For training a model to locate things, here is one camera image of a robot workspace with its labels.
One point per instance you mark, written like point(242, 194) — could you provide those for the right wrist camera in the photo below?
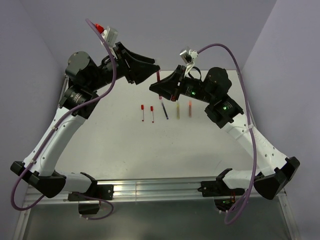
point(189, 57)

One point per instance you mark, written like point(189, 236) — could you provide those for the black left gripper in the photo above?
point(137, 71)

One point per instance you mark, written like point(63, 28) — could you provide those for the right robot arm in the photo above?
point(274, 170)

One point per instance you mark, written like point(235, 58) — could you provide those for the pink pen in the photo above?
point(158, 78)

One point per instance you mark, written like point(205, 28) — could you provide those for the purple pen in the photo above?
point(164, 110)

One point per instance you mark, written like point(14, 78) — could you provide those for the orange red pen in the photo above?
point(190, 108)

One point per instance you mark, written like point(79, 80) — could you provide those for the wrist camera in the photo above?
point(189, 57)
point(109, 34)

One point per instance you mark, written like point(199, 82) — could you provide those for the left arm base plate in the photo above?
point(99, 192)

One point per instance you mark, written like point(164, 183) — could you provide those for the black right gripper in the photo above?
point(168, 86)

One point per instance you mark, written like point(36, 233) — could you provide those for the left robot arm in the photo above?
point(75, 107)

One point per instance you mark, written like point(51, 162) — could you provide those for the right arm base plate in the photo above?
point(217, 188)

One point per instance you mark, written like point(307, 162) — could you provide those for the aluminium rail frame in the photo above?
point(162, 161)

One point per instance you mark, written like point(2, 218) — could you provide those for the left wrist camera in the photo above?
point(109, 34)

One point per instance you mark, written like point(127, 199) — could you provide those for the yellow highlighter pen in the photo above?
point(177, 110)

